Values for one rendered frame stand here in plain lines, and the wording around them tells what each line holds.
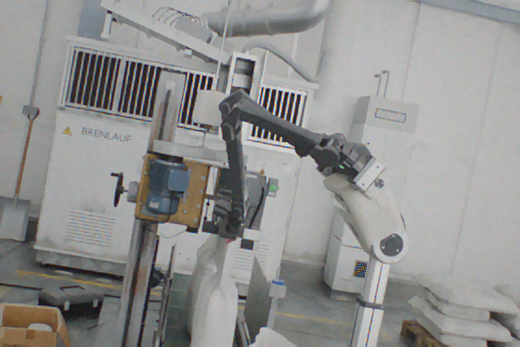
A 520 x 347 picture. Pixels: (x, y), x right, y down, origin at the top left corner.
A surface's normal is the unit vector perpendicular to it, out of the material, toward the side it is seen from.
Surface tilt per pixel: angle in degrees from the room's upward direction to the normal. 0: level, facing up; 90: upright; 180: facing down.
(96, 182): 90
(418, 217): 90
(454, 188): 90
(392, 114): 90
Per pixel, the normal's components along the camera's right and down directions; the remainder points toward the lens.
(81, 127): 0.10, 0.07
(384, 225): 0.36, 0.54
